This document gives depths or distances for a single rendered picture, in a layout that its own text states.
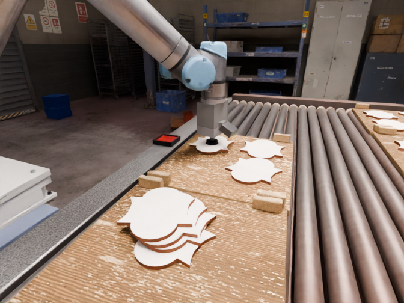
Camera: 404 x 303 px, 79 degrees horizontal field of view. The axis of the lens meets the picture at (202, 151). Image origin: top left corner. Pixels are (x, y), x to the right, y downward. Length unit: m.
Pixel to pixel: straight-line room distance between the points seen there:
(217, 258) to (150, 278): 0.11
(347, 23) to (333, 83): 0.97
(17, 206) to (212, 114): 0.54
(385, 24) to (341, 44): 0.67
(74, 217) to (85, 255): 0.15
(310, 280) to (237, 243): 0.12
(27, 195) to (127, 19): 0.47
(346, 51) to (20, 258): 5.02
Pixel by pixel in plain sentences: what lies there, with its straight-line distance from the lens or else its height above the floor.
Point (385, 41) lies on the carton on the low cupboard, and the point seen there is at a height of 1.29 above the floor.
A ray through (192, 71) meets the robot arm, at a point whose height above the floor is 1.20.
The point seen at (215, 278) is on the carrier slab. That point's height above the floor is 0.94.
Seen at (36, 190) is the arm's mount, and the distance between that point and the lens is 0.74.
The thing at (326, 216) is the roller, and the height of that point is 0.92.
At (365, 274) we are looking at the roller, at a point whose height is 0.91.
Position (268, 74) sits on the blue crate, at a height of 0.71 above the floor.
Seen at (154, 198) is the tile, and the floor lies 0.97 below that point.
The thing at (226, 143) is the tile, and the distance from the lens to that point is 0.81.
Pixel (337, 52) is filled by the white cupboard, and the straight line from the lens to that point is 5.10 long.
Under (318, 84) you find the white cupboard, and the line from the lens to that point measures 5.12.
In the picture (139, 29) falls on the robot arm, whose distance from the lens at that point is 0.54.
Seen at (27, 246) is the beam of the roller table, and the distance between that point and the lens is 0.57.
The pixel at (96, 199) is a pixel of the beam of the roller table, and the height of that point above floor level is 0.91.
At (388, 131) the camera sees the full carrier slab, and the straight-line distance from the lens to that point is 1.15.
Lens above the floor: 1.25
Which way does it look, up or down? 24 degrees down
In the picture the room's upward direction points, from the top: straight up
